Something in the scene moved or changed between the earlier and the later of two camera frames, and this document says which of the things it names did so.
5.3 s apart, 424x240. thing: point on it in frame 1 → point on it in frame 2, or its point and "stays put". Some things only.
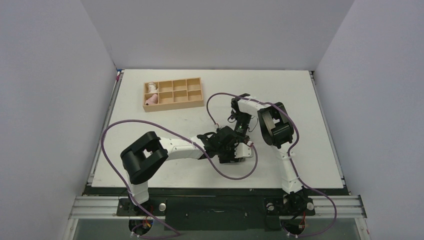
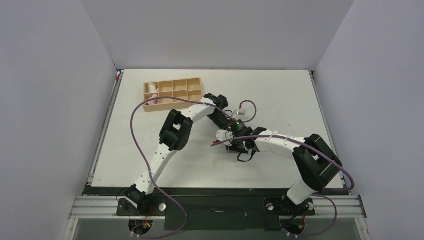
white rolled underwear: (152, 87) stays put
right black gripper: (237, 133) → (234, 148)
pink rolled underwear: (153, 100) stays put
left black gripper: (231, 158) → (227, 125)
